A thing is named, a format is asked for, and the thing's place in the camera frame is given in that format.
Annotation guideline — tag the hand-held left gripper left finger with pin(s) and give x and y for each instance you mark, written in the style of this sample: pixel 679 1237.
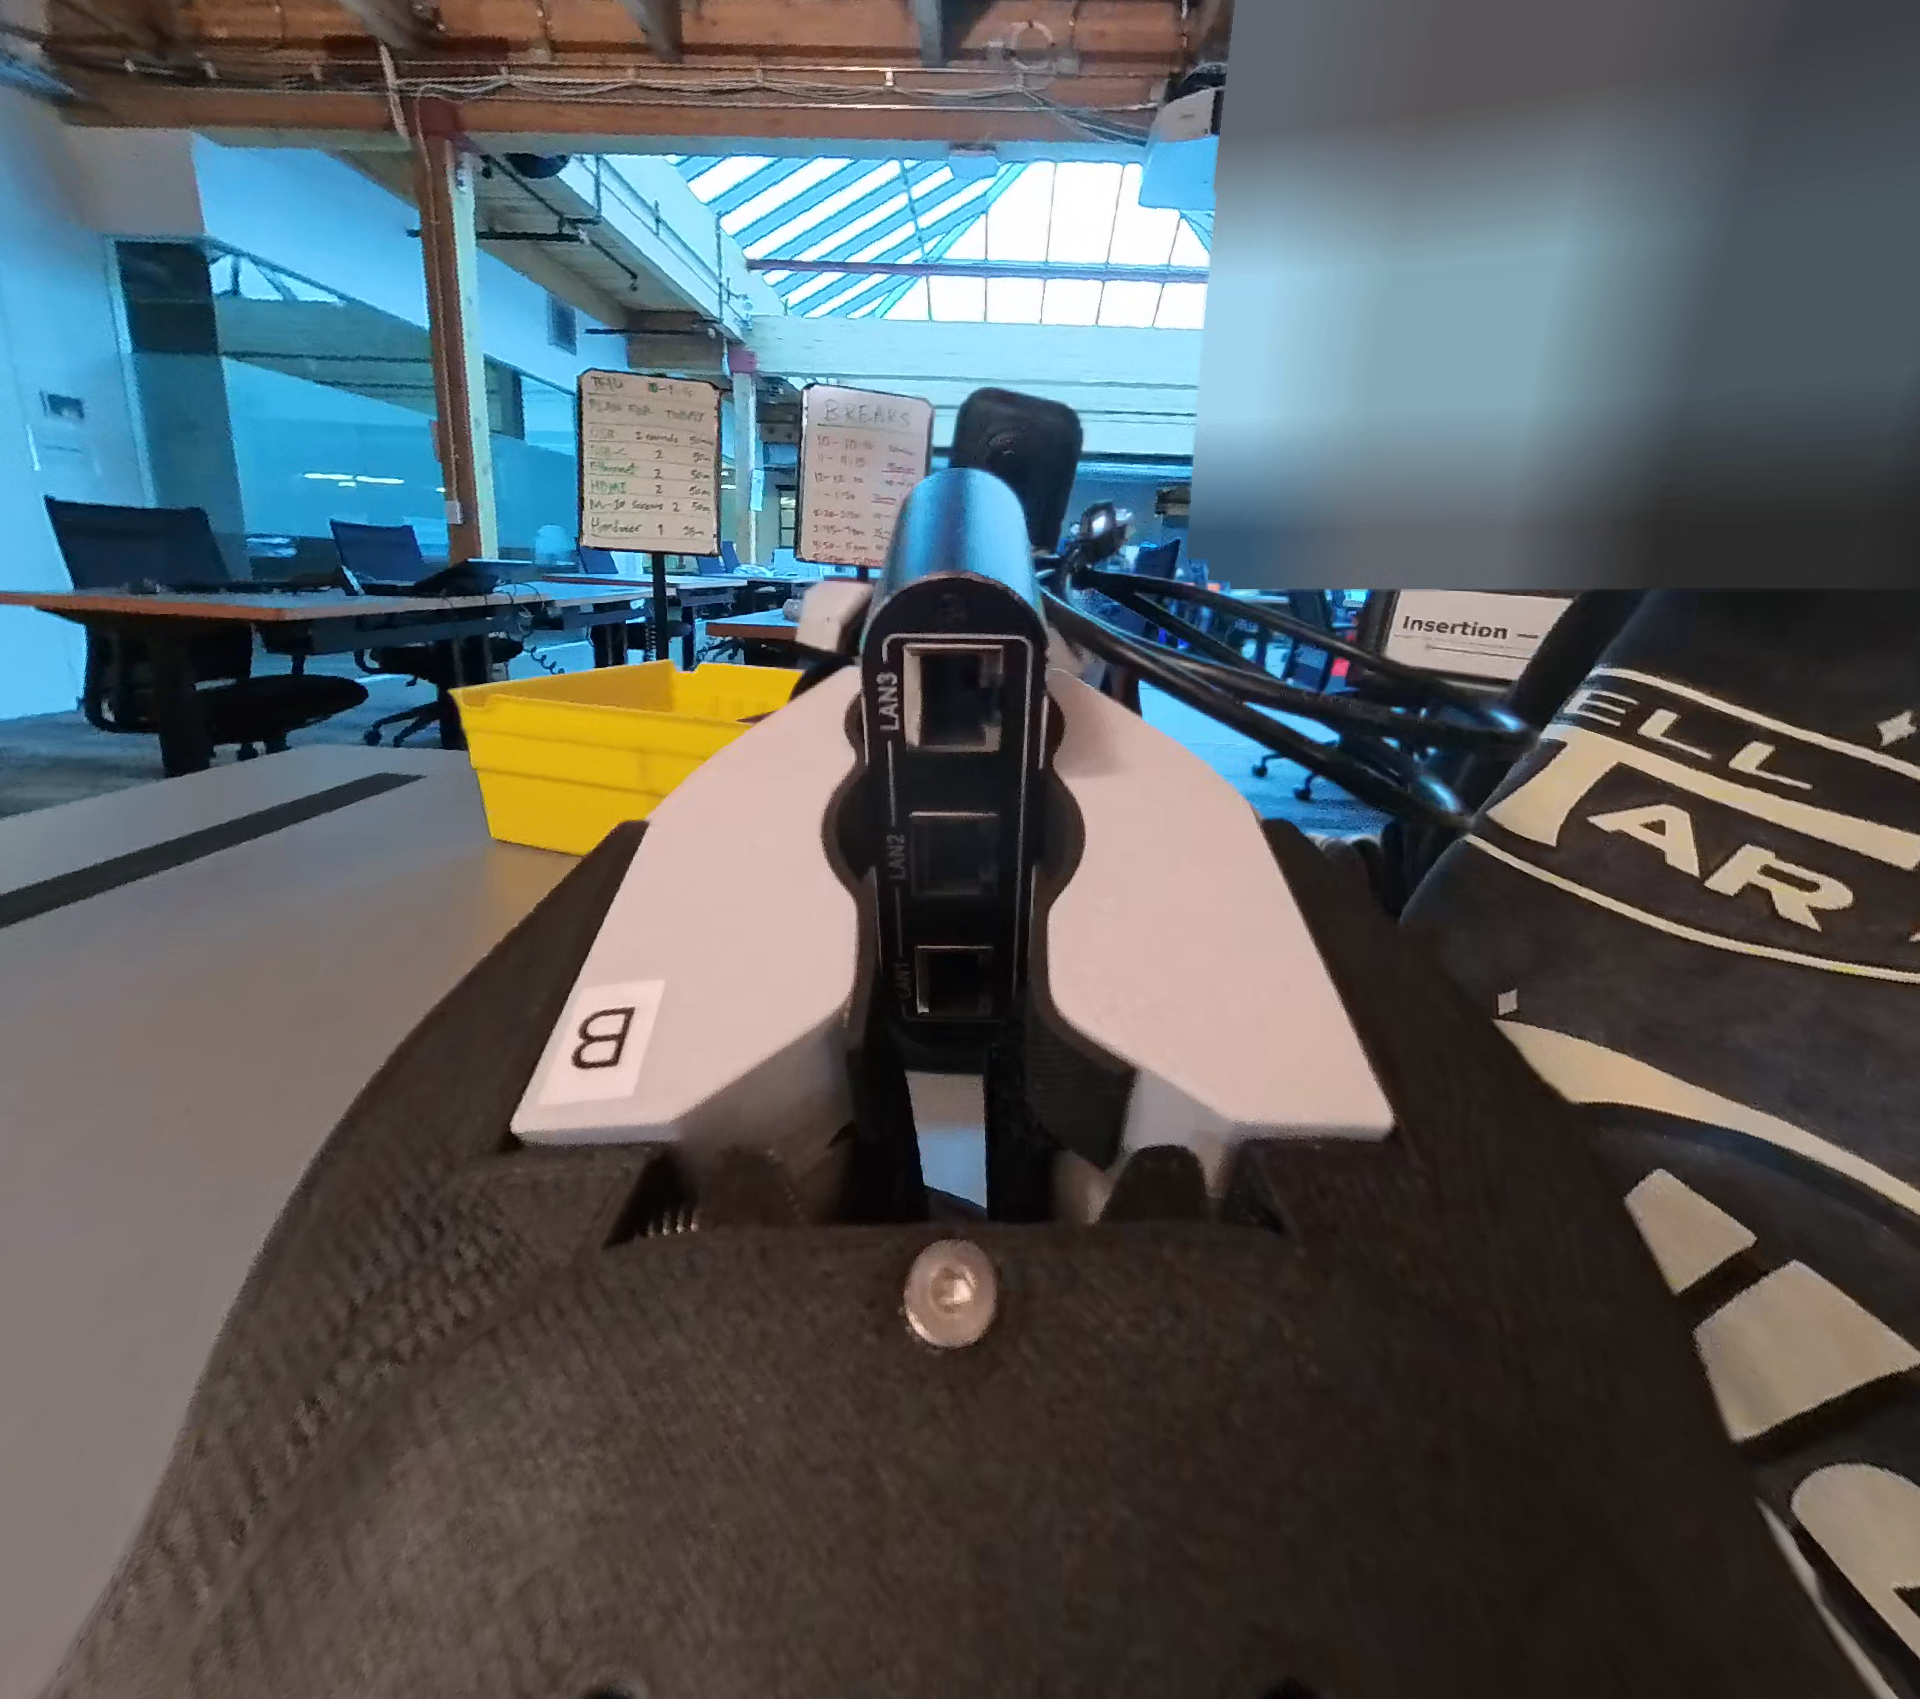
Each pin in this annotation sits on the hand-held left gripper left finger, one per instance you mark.
pixel 705 950

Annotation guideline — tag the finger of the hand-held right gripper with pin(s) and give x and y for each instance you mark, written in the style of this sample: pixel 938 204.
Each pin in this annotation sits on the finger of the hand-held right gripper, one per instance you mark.
pixel 833 620

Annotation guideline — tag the black office chair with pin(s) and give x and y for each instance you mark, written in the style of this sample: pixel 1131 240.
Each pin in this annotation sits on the black office chair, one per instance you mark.
pixel 129 544
pixel 382 552

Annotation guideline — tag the wooden office desk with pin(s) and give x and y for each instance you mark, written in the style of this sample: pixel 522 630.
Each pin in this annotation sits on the wooden office desk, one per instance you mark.
pixel 224 604

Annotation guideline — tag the black ethernet switch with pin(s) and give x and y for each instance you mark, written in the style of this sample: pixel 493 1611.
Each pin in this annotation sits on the black ethernet switch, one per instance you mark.
pixel 961 874

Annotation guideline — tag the person's black printed shirt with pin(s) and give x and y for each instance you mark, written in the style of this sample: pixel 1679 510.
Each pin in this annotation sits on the person's black printed shirt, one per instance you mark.
pixel 1724 1054

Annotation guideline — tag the white fiducial marker card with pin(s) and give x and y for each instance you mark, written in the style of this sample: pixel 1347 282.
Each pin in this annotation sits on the white fiducial marker card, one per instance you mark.
pixel 1514 656

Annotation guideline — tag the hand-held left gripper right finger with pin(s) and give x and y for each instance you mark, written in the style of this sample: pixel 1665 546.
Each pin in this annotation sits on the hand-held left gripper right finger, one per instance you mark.
pixel 1214 950

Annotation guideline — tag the yellow plastic bin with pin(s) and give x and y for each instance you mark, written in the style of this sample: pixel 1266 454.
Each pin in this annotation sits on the yellow plastic bin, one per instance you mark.
pixel 600 754

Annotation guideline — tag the white ceiling projector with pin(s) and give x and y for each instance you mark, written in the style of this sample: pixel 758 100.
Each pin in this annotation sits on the white ceiling projector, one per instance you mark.
pixel 1178 154

